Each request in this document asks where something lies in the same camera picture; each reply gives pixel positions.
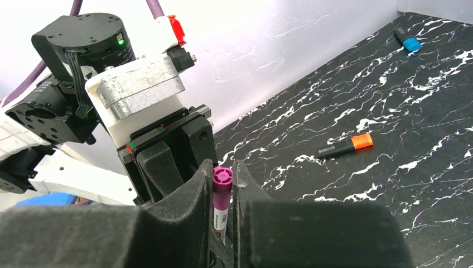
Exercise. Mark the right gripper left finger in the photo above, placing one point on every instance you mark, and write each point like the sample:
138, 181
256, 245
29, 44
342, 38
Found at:
171, 233

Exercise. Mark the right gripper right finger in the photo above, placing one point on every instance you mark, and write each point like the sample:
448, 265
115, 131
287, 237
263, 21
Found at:
277, 233

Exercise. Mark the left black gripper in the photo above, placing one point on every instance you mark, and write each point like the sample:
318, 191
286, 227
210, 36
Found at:
162, 156

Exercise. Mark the magenta pen cap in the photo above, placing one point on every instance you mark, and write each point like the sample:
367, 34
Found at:
222, 187

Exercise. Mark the orange black highlighter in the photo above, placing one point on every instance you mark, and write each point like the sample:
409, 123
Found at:
345, 146

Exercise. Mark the white marker pen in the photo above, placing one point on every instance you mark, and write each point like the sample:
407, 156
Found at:
220, 223

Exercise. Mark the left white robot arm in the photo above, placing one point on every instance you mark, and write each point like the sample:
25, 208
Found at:
52, 138

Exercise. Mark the blue capped black marker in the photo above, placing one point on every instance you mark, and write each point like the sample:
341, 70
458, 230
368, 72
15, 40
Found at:
409, 41

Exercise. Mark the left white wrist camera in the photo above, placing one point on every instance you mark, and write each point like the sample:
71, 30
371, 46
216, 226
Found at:
132, 96

